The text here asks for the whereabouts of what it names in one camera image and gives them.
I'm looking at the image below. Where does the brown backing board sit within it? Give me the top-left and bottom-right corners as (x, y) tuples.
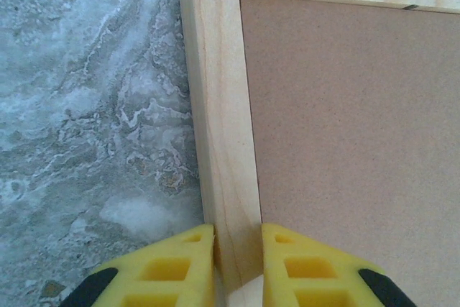
(237, 0), (460, 307)

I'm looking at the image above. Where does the light wooden picture frame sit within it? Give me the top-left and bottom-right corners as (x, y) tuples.
(175, 0), (460, 307)

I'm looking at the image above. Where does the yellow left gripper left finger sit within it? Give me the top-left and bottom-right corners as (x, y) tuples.
(59, 223), (216, 307)

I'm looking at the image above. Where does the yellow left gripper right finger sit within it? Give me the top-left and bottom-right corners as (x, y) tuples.
(261, 223), (409, 307)

